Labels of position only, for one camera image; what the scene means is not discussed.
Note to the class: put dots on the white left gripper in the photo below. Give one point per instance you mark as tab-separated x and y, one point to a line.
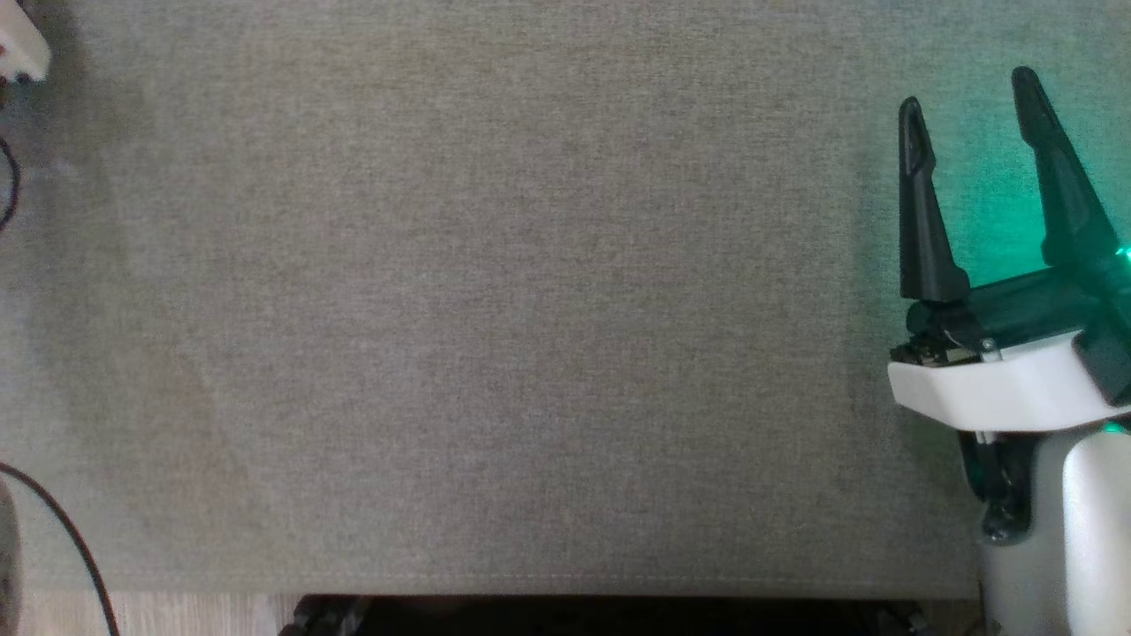
19	44

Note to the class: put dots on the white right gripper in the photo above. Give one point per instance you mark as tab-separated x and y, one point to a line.
998	389

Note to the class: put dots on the dark robot base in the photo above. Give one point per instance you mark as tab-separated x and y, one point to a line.
618	618

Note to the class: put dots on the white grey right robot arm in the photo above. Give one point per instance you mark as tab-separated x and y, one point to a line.
1087	548

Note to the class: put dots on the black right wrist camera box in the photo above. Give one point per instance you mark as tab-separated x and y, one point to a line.
1113	353

